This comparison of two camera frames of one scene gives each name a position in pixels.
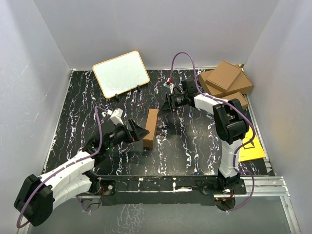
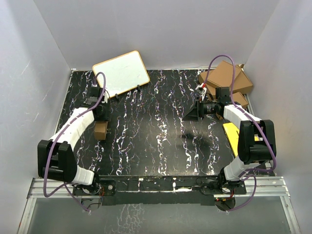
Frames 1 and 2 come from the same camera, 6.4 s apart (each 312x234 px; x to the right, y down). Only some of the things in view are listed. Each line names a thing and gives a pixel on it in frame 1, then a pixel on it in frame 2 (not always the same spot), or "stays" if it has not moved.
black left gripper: [139, 132] -> [106, 117]
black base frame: [196, 189] stays
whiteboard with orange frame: [120, 73] stays
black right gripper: [166, 108] -> [198, 111]
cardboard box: [151, 126] -> [100, 129]
